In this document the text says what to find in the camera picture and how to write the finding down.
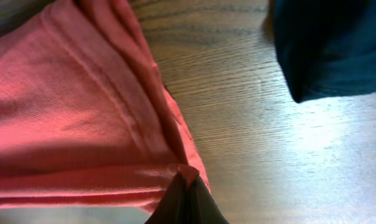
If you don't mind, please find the orange red t-shirt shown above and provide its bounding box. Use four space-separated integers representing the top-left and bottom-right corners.
0 0 207 212

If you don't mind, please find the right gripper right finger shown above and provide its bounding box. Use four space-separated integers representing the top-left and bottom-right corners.
187 177 228 224

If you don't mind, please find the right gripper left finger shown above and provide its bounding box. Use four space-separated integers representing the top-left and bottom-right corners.
145 173 186 224

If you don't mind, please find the navy blue garment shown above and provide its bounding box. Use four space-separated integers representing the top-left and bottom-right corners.
270 0 376 103

